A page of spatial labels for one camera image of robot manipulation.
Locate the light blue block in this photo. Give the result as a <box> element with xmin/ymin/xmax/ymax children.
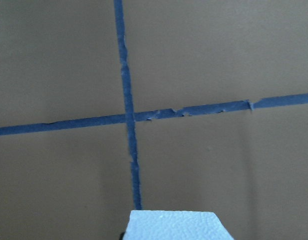
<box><xmin>121</xmin><ymin>210</ymin><xmax>233</xmax><ymax>240</ymax></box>

